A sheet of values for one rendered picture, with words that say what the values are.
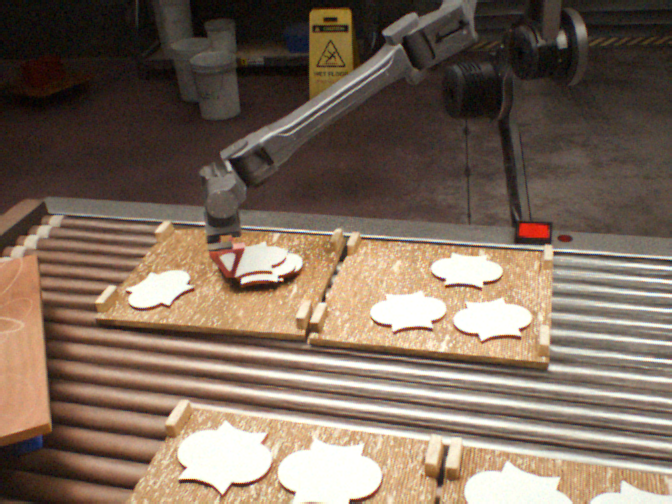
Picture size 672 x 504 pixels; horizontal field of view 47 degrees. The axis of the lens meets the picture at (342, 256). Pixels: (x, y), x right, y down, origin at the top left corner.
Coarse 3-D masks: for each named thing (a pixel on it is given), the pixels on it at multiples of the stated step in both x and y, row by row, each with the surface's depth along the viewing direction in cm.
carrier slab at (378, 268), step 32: (352, 256) 157; (384, 256) 156; (416, 256) 155; (448, 256) 154; (512, 256) 153; (352, 288) 147; (384, 288) 146; (416, 288) 145; (448, 288) 145; (512, 288) 143; (544, 288) 143; (352, 320) 138; (448, 320) 136; (544, 320) 134; (416, 352) 130; (448, 352) 128; (480, 352) 128; (512, 352) 127
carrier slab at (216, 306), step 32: (160, 256) 162; (192, 256) 161; (320, 256) 158; (224, 288) 150; (256, 288) 149; (288, 288) 148; (320, 288) 147; (96, 320) 144; (128, 320) 142; (160, 320) 142; (192, 320) 141; (224, 320) 140; (256, 320) 140; (288, 320) 139
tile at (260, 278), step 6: (288, 258) 152; (282, 264) 150; (288, 264) 150; (294, 264) 150; (276, 270) 148; (282, 270) 148; (288, 270) 148; (294, 270) 149; (252, 276) 147; (258, 276) 147; (264, 276) 147; (270, 276) 147; (276, 276) 146; (282, 276) 147; (246, 282) 146; (252, 282) 146; (258, 282) 146; (264, 282) 146; (270, 282) 146; (276, 282) 145
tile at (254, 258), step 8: (248, 248) 154; (256, 248) 154; (264, 248) 154; (272, 248) 154; (280, 248) 154; (224, 256) 152; (232, 256) 152; (248, 256) 152; (256, 256) 151; (264, 256) 151; (272, 256) 151; (280, 256) 151; (232, 264) 149; (240, 264) 149; (248, 264) 149; (256, 264) 149; (264, 264) 149; (272, 264) 149; (280, 264) 150; (240, 272) 147; (248, 272) 147; (256, 272) 147; (264, 272) 147
